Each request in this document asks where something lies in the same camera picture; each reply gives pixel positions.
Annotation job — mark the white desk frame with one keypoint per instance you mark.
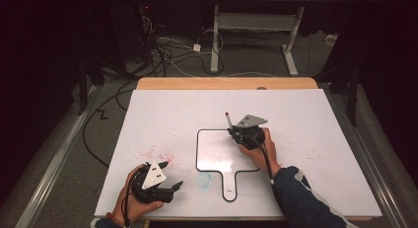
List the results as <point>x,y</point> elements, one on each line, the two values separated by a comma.
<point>256,22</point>

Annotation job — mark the large white table sheet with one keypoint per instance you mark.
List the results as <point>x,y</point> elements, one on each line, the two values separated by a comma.
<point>184,113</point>

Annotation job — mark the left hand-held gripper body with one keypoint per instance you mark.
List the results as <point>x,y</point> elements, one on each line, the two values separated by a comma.
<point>153,177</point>

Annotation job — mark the aluminium rail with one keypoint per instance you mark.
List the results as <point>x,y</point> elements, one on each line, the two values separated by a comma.
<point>368,155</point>
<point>52,159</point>

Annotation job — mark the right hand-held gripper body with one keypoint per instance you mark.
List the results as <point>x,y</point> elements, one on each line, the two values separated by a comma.
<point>249,131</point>

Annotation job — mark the person's right hand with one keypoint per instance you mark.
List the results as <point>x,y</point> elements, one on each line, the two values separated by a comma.
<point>263,155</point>

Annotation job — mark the white marker with red cap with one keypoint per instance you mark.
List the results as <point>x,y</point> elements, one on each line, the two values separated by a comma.
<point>229,120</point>

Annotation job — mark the wooden table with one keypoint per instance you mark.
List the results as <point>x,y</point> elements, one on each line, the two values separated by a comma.
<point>226,83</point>

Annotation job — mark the person's left hand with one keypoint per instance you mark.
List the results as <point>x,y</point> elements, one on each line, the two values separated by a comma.
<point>134,210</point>

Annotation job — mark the white power adapter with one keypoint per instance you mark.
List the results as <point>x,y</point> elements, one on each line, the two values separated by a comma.
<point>196,47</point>

